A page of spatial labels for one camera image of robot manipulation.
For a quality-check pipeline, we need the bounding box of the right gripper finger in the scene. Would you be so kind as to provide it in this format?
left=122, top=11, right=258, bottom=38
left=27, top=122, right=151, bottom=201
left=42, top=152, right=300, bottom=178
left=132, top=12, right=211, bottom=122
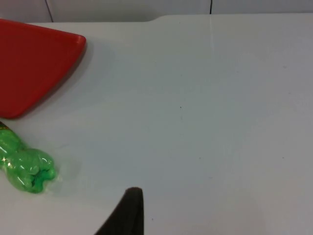
left=94, top=187, right=144, bottom=235

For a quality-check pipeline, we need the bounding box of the green plastic bottle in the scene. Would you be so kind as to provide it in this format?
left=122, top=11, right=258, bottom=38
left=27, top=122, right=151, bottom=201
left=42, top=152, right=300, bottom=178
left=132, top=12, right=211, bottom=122
left=0, top=121, right=58, bottom=194

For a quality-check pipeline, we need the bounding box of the red tray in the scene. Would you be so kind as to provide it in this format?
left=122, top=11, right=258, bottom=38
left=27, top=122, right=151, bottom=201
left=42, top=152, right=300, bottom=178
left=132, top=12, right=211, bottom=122
left=0, top=19, right=87, bottom=120

